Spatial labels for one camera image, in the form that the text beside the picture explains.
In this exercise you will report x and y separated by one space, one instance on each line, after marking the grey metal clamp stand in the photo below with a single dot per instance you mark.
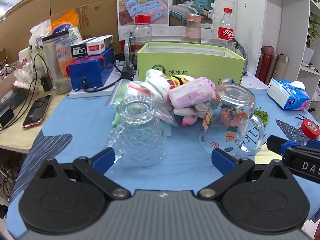
128 72

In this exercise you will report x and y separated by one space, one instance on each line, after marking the red tape roll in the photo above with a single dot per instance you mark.
310 129

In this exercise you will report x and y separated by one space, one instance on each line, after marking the black power adapter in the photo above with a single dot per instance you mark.
46 82

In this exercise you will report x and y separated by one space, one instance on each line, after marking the blue power supply box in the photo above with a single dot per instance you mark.
91 71

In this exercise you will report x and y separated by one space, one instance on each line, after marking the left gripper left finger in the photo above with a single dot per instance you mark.
92 171

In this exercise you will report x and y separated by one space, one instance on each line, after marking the white red small carton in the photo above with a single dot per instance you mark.
92 46

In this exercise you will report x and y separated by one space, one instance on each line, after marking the pink white socks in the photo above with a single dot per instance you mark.
193 113

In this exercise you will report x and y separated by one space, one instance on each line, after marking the red lid clear jar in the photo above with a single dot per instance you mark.
142 32

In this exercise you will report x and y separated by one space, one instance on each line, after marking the blue tissue pack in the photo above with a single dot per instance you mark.
290 96

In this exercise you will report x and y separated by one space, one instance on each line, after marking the white shelf unit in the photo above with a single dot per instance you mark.
282 24

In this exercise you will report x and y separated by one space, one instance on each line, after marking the clear textured glass jug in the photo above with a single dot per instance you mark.
138 139

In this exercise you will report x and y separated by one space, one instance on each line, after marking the red thermos bottle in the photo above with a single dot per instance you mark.
266 55

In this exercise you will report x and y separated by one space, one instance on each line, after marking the smartphone red case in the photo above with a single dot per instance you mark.
37 112

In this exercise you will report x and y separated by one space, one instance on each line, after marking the clear zip bag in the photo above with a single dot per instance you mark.
125 89

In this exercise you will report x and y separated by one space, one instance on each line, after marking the cola bottle red label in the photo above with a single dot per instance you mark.
226 29

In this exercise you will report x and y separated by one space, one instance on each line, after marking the pink wet wipes pack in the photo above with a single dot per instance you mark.
194 92

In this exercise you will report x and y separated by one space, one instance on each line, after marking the bedroom poster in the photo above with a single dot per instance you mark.
169 17

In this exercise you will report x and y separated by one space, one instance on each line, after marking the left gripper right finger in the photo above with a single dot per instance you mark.
234 171

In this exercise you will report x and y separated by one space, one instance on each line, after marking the pink glass jar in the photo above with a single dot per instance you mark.
193 29

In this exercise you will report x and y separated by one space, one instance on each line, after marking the cardboard backing panel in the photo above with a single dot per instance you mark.
96 18

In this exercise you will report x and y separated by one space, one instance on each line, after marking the printed glass mug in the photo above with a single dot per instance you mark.
230 123

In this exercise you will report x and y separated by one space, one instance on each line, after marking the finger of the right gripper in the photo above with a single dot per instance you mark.
282 146

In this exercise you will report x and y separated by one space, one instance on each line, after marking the tall clear plastic canister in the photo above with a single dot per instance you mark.
57 50

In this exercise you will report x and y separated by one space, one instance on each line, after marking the green cardboard box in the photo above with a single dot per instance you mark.
196 60

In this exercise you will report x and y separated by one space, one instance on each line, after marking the beige thermos bottle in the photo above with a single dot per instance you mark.
281 66

